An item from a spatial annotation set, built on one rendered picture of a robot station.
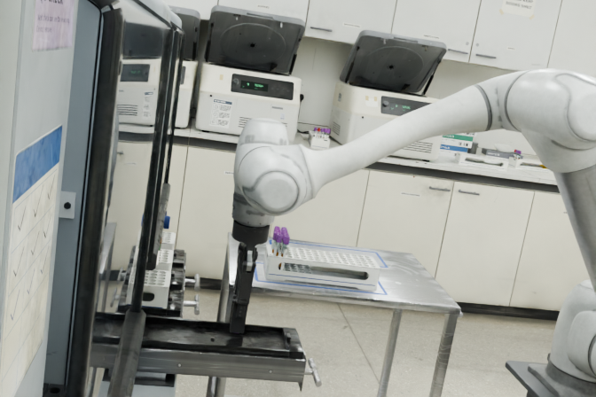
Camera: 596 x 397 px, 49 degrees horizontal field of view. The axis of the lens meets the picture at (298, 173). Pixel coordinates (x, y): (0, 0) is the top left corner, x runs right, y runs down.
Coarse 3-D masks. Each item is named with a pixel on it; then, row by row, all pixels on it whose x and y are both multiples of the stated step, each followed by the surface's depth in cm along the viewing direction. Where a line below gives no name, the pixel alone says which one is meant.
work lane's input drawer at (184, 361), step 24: (144, 336) 129; (168, 336) 130; (192, 336) 132; (216, 336) 134; (240, 336) 136; (264, 336) 137; (288, 336) 134; (144, 360) 124; (168, 360) 125; (192, 360) 125; (216, 360) 126; (240, 360) 127; (264, 360) 128; (288, 360) 128; (312, 360) 141
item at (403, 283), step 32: (384, 256) 203; (224, 288) 204; (256, 288) 161; (288, 288) 163; (320, 288) 166; (352, 288) 170; (384, 288) 174; (416, 288) 178; (224, 320) 163; (448, 320) 169; (448, 352) 170; (224, 384) 165; (384, 384) 217
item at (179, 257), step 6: (174, 252) 175; (180, 252) 178; (174, 258) 172; (180, 258) 173; (174, 264) 169; (180, 264) 170; (198, 276) 179; (186, 282) 176; (192, 282) 176; (198, 282) 176; (198, 288) 172
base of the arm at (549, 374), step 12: (540, 372) 162; (552, 372) 157; (564, 372) 154; (552, 384) 156; (564, 384) 154; (576, 384) 152; (588, 384) 151; (564, 396) 151; (576, 396) 151; (588, 396) 151
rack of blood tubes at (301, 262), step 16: (272, 256) 166; (288, 256) 169; (304, 256) 171; (320, 256) 172; (336, 256) 174; (352, 256) 176; (368, 256) 179; (272, 272) 167; (288, 272) 167; (304, 272) 169; (320, 272) 177; (336, 272) 179; (352, 272) 180; (368, 272) 170; (368, 288) 170
